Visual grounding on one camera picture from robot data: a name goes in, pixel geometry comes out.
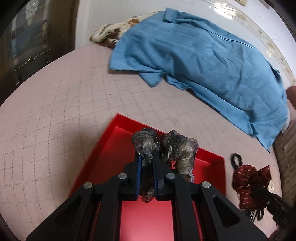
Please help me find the dark red patterned scrunchie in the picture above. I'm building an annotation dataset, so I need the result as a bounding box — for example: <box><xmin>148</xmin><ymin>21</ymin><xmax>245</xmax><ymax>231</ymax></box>
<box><xmin>232</xmin><ymin>165</ymin><xmax>272</xmax><ymax>211</ymax></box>

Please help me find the grey brown satin scrunchie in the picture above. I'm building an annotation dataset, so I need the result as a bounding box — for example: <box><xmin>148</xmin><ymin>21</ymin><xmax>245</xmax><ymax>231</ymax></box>
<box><xmin>132</xmin><ymin>128</ymin><xmax>199</xmax><ymax>203</ymax></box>

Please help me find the red jewelry tray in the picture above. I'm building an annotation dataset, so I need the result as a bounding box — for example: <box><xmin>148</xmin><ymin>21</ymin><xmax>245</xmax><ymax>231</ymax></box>
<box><xmin>71</xmin><ymin>113</ymin><xmax>226</xmax><ymax>240</ymax></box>

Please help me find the striped beige brown pillow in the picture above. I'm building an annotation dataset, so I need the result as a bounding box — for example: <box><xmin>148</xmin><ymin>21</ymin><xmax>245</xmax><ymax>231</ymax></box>
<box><xmin>273</xmin><ymin>120</ymin><xmax>296</xmax><ymax>206</ymax></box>

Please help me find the pink quilted bed cover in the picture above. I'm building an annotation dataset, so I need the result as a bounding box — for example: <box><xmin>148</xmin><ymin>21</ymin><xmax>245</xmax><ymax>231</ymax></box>
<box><xmin>1</xmin><ymin>44</ymin><xmax>281</xmax><ymax>240</ymax></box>

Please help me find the blue cloth sheet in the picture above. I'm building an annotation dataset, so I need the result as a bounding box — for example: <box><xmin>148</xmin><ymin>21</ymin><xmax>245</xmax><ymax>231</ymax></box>
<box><xmin>109</xmin><ymin>8</ymin><xmax>288</xmax><ymax>150</ymax></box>

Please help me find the floral cream brown blanket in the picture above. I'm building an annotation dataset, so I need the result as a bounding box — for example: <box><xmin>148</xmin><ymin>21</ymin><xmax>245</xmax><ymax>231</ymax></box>
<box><xmin>89</xmin><ymin>11</ymin><xmax>159</xmax><ymax>49</ymax></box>

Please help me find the dark wooden glass door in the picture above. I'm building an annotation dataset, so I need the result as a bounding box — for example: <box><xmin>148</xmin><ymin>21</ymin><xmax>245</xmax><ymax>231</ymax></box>
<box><xmin>1</xmin><ymin>0</ymin><xmax>79</xmax><ymax>103</ymax></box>

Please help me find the small black hair tie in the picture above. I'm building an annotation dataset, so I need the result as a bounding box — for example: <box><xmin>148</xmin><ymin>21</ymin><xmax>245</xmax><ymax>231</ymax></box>
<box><xmin>230</xmin><ymin>153</ymin><xmax>243</xmax><ymax>170</ymax></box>

